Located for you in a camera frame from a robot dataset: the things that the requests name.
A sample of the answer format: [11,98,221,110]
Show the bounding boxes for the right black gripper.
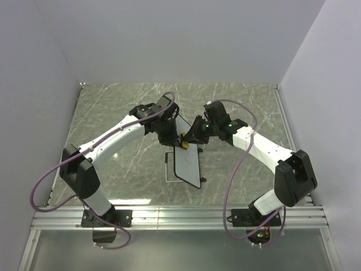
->
[182,116,218,146]

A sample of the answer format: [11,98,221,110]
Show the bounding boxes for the yellow bone-shaped eraser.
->
[180,132,190,150]

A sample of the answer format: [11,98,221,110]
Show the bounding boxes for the small framed whiteboard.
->
[172,114,202,190]

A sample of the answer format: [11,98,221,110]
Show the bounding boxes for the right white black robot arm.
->
[180,99,318,226]

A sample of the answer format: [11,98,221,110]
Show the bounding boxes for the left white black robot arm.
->
[59,91,179,227]

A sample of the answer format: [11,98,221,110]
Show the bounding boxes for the wire whiteboard stand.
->
[165,147,206,183]

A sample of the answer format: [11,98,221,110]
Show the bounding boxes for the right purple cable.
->
[205,99,288,241]

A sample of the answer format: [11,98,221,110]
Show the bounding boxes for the purple cable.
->
[205,99,288,241]
[30,91,176,250]

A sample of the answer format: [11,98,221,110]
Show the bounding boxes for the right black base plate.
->
[226,209,284,245]

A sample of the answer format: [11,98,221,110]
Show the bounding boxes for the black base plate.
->
[81,209,133,243]
[226,209,284,245]

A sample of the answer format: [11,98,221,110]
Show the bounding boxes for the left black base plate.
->
[81,209,133,243]

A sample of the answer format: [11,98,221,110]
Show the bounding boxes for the aluminium right side rail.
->
[275,89,316,207]

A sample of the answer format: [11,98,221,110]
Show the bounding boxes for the aluminium rail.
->
[30,206,329,231]
[18,230,41,271]
[275,89,316,207]

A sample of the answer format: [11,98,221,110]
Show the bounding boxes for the aluminium front rail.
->
[30,206,329,231]

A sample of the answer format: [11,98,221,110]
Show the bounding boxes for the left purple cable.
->
[30,91,176,250]

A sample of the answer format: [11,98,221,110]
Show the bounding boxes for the aluminium left side rail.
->
[18,230,41,271]

